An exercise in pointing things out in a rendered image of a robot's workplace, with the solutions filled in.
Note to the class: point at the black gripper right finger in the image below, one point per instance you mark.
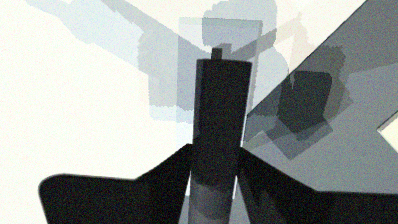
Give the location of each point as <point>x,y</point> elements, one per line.
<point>272,197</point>

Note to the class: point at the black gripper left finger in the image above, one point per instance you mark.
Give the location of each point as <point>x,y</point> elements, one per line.
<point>154,197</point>

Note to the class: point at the cream square tile with dark square centre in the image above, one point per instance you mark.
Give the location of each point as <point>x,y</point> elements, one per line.
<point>389,131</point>

